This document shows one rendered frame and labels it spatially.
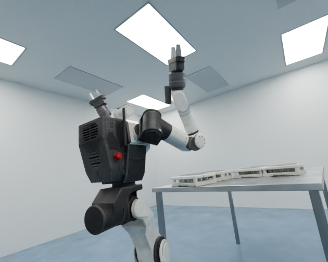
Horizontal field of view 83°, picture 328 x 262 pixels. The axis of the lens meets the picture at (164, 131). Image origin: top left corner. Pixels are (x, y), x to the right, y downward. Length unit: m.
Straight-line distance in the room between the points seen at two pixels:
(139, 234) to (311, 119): 4.31
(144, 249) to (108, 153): 0.60
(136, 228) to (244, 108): 4.36
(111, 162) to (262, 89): 4.58
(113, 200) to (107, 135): 0.28
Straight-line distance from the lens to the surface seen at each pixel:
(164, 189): 1.51
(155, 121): 0.83
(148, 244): 1.14
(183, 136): 0.94
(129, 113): 1.03
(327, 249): 1.22
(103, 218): 0.83
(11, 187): 4.10
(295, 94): 4.98
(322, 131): 4.84
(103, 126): 0.85
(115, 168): 0.85
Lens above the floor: 1.02
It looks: 12 degrees up
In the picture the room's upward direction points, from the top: 6 degrees counter-clockwise
